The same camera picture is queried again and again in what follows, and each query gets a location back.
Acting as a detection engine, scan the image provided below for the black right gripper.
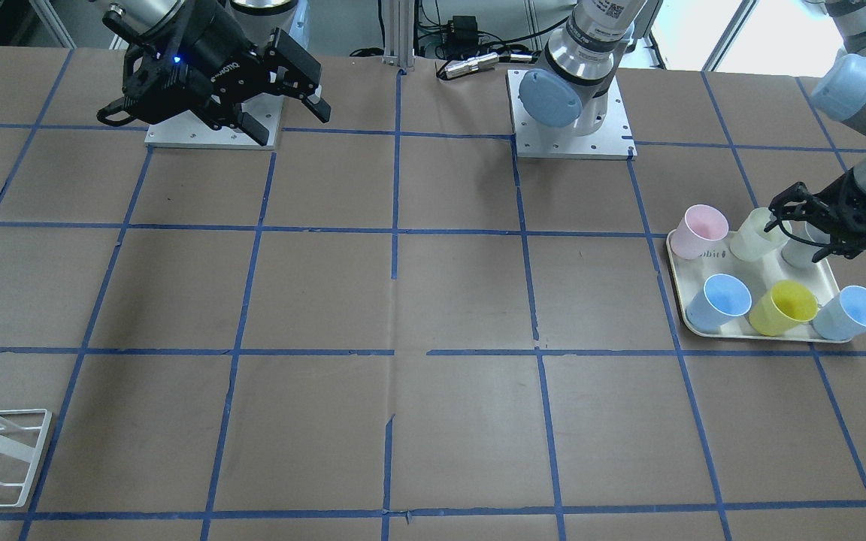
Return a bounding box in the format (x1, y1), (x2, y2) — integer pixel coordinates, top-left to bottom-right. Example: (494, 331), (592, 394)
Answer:
(96, 1), (332, 145)

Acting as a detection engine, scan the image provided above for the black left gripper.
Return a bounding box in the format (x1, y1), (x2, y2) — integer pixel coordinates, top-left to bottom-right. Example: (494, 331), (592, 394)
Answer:
(764, 171), (866, 263)

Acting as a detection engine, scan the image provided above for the cream white plastic cup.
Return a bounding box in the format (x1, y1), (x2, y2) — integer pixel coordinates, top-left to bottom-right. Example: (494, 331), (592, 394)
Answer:
(729, 207), (789, 261)

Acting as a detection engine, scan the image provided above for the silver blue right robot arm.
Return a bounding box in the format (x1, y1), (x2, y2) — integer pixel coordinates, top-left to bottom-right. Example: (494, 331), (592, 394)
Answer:
(96, 1), (332, 150)

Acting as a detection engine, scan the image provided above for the grey plastic cup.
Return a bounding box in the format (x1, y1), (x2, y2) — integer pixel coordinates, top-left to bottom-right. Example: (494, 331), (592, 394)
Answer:
(780, 222), (831, 268)

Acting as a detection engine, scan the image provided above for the yellow plastic cup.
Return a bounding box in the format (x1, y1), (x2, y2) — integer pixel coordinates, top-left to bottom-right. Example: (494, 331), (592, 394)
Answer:
(748, 280), (820, 337)

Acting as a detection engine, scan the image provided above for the light blue cup near grey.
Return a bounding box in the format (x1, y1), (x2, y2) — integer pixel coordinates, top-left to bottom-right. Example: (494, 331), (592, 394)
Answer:
(811, 285), (866, 341)

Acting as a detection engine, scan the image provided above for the pink plastic cup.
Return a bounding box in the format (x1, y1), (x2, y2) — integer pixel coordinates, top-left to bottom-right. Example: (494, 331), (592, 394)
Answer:
(669, 204), (731, 260)

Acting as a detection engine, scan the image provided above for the light blue cup near pink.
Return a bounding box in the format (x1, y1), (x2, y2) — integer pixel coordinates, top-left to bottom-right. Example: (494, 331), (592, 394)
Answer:
(686, 274), (752, 334)

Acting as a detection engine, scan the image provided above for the beige plastic tray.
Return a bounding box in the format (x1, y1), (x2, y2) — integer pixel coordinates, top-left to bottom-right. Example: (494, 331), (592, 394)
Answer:
(665, 231), (851, 343)

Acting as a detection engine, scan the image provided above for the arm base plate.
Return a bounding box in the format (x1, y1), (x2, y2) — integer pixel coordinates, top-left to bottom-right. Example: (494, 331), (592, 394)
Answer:
(144, 95), (285, 150)
(507, 69), (638, 160)

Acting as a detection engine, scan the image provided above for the aluminium frame post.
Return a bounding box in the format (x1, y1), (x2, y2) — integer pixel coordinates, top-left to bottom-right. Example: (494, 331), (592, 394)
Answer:
(380, 0), (418, 74)

